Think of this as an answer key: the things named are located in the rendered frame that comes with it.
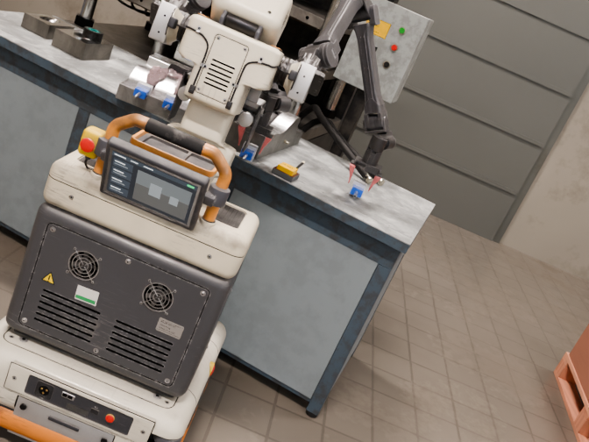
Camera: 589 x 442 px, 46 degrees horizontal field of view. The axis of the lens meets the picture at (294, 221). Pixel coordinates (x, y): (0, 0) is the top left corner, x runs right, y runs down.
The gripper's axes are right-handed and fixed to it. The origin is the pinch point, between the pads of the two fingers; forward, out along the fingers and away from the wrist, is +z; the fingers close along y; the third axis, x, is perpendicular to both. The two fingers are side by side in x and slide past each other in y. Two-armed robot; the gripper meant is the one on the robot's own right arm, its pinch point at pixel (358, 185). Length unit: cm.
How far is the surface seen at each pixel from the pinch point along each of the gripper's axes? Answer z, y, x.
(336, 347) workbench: 54, -16, 22
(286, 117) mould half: -8.5, 36.4, -19.1
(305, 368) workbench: 67, -9, 21
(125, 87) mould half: -3, 90, 13
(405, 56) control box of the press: -43, 2, -73
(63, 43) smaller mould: -1, 130, -18
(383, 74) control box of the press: -32, 8, -73
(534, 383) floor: 89, -131, -97
